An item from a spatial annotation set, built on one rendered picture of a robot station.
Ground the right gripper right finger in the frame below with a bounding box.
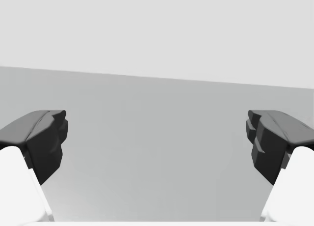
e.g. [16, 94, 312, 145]
[246, 110, 314, 222]

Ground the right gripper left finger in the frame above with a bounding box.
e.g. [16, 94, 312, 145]
[0, 110, 69, 223]

